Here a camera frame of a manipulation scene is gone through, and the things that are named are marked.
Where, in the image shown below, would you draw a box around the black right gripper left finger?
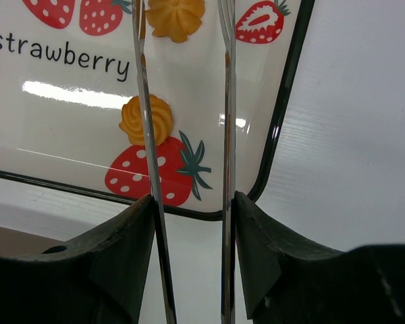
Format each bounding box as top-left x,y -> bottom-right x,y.
0,196 -> 155,323

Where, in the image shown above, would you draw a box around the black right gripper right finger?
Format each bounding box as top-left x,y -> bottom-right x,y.
235,192 -> 405,323

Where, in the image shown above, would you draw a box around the orange cookie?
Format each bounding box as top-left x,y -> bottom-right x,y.
118,94 -> 174,147
146,0 -> 205,43

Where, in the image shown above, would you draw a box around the metal tongs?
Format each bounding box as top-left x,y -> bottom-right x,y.
132,1 -> 236,323

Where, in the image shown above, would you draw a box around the strawberry print tray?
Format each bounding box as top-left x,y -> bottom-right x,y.
0,0 -> 317,222

